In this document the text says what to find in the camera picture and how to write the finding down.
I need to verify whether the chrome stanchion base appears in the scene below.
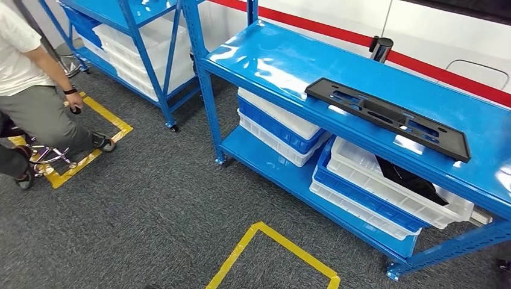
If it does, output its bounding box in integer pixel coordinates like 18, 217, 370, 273
55, 37, 83, 79

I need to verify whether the person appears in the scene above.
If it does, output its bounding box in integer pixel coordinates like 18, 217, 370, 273
0, 0, 118, 191

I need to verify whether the white car with red stripe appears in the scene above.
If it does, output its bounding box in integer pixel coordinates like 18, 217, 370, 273
196, 0, 511, 109

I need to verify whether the black plastic trim piece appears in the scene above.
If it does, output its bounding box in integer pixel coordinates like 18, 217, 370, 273
374, 155, 450, 207

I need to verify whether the chrome stool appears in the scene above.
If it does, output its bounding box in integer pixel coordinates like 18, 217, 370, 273
23, 137, 79, 177

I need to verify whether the blue metal shelf rack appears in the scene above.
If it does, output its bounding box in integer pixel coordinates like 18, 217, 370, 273
180, 0, 511, 282
37, 0, 203, 133

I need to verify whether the person's hand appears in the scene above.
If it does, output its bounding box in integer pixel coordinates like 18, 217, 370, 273
64, 92, 85, 113

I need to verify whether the black stanchion post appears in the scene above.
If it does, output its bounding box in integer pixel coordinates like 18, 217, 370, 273
368, 35, 395, 64

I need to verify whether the long black plastic part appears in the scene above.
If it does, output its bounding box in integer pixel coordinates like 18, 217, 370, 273
304, 76, 472, 164

